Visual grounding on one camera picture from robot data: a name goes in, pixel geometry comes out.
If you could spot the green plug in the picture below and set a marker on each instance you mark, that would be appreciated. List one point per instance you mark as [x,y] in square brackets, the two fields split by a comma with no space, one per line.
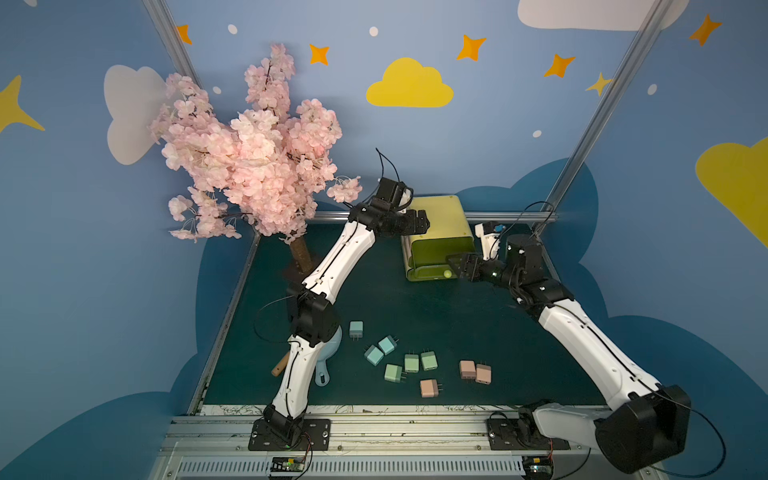
[411,363]
[429,361]
[394,373]

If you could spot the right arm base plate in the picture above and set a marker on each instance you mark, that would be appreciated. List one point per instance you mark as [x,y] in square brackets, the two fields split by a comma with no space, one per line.
[510,434]

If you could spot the yellow green drawer cabinet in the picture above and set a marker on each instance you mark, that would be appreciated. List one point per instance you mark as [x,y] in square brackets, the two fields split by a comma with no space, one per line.
[425,256]

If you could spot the pink cherry blossom tree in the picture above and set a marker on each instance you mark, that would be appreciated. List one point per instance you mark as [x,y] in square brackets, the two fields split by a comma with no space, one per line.
[265,166]

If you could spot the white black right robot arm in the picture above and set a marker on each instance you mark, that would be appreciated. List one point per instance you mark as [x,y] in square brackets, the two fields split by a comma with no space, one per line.
[645,422]

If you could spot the pink plug right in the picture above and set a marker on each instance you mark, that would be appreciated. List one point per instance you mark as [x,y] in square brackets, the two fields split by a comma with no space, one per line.
[483,374]

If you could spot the pink plug left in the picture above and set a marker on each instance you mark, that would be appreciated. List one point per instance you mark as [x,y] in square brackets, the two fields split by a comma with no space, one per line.
[467,369]

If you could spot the teal plug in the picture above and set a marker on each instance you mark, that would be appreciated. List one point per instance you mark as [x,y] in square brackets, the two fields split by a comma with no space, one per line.
[373,355]
[387,344]
[356,329]

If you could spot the pink plug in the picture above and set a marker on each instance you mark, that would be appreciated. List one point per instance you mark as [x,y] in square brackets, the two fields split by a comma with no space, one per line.
[483,374]
[429,388]
[467,369]

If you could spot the controller board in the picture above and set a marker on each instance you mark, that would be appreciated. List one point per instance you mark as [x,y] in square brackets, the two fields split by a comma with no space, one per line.
[288,467]
[537,468]

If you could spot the right controller board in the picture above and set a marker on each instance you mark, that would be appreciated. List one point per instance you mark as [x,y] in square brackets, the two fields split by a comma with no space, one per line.
[537,468]

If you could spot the left controller board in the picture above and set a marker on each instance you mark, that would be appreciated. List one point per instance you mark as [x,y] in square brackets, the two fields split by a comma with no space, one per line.
[288,467]

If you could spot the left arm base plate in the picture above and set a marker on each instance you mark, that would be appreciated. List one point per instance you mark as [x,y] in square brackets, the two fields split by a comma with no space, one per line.
[314,435]

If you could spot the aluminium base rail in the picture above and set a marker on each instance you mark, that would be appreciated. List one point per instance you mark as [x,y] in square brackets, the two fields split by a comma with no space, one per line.
[367,442]

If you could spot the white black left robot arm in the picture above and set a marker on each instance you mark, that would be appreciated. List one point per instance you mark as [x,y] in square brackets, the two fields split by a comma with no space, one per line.
[310,306]

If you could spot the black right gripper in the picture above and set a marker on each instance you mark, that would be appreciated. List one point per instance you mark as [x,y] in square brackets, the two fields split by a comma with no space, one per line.
[475,269]

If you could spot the wooden handle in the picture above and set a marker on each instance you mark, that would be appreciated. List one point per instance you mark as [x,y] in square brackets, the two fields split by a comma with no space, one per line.
[280,367]

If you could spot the pink plug bottom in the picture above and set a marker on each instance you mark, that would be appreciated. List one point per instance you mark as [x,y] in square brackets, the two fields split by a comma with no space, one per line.
[429,388]

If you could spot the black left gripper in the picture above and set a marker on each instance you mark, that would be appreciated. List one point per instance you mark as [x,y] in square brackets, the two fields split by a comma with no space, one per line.
[405,222]

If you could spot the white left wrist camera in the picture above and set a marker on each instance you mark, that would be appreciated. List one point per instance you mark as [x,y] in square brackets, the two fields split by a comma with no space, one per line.
[392,195]

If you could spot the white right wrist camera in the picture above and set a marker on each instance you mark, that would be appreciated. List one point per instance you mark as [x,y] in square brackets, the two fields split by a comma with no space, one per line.
[488,233]

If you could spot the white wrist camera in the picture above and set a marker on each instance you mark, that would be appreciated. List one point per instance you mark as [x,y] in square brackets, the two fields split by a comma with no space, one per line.
[488,233]
[392,195]

